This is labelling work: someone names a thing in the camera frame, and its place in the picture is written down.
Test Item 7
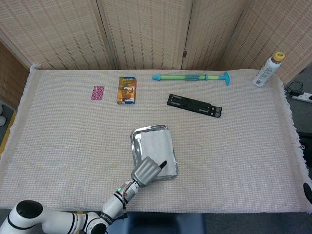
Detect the white sheet of paper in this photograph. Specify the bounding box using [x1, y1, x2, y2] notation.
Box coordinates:
[140, 129, 177, 178]

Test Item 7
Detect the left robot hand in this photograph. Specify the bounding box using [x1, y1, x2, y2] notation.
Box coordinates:
[131, 156, 168, 188]

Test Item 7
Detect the silver metal tray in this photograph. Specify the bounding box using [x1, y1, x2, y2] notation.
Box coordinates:
[130, 124, 179, 183]

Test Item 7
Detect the green and blue water pump toy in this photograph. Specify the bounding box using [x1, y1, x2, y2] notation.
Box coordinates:
[152, 72, 231, 86]

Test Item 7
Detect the white floor object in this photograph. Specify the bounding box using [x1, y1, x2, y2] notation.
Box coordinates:
[0, 101, 7, 127]

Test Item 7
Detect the black folding laptop stand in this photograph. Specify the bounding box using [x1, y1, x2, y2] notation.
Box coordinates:
[167, 93, 223, 119]

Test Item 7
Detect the beige woven tablecloth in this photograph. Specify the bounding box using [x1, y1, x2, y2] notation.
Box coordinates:
[0, 62, 308, 215]

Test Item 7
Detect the orange card box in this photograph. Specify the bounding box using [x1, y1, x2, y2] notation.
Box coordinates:
[116, 77, 137, 105]

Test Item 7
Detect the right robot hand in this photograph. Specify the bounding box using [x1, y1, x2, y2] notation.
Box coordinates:
[303, 182, 312, 205]

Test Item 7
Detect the white power strip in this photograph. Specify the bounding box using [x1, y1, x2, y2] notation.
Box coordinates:
[292, 92, 312, 103]

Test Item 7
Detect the black power adapter with cable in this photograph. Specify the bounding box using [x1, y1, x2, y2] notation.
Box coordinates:
[285, 80, 305, 96]

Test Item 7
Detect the woven folding screen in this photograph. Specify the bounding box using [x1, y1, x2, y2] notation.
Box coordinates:
[0, 0, 312, 109]

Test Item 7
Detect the pink patterned card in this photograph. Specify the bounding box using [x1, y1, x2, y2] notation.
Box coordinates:
[90, 85, 105, 101]

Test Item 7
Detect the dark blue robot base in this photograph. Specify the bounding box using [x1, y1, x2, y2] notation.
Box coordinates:
[107, 211, 207, 234]

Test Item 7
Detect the white bottle with yellow cap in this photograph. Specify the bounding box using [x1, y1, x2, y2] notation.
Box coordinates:
[253, 52, 286, 87]

